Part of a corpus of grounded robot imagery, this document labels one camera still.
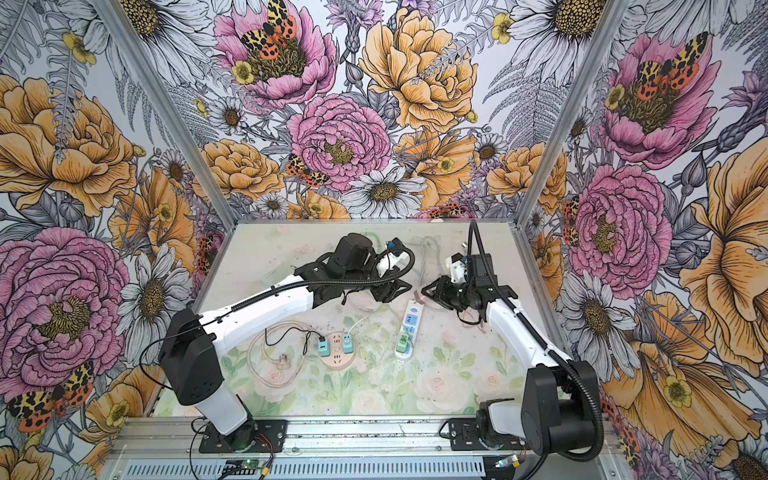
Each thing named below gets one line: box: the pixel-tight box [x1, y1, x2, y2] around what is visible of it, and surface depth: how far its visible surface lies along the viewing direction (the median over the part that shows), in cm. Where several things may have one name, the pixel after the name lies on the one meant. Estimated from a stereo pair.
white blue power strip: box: [395, 298, 424, 359], surface depth 93 cm
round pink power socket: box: [320, 332, 356, 369], surface depth 87 cm
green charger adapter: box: [396, 333, 409, 353], surface depth 84 cm
